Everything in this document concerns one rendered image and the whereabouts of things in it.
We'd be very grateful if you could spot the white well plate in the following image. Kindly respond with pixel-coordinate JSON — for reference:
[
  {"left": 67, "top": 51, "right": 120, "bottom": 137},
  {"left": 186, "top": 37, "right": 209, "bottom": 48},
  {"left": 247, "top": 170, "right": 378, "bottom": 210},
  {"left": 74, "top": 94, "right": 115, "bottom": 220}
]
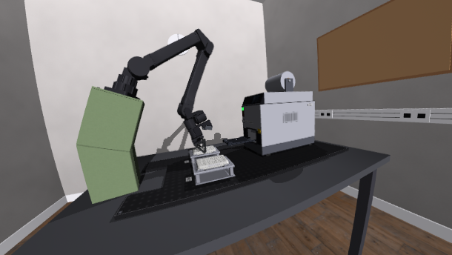
[
  {"left": 196, "top": 155, "right": 229, "bottom": 170},
  {"left": 193, "top": 145, "right": 216, "bottom": 155}
]

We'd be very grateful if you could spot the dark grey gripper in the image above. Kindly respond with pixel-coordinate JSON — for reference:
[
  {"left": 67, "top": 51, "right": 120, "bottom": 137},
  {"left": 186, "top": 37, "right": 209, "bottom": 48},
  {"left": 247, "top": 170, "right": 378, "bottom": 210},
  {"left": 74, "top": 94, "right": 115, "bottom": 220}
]
[{"left": 188, "top": 126, "right": 207, "bottom": 153}]

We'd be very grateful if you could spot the dark grey cylinder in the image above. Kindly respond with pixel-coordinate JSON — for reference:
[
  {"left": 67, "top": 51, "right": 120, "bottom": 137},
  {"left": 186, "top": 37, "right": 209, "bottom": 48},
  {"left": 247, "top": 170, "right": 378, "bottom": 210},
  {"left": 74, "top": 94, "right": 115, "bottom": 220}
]
[{"left": 265, "top": 71, "right": 295, "bottom": 92}]

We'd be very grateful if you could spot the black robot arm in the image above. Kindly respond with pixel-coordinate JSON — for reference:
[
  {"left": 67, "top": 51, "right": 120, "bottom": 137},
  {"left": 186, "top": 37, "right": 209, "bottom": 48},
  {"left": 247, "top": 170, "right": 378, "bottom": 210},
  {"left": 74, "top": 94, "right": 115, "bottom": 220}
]
[{"left": 104, "top": 29, "right": 214, "bottom": 136}]

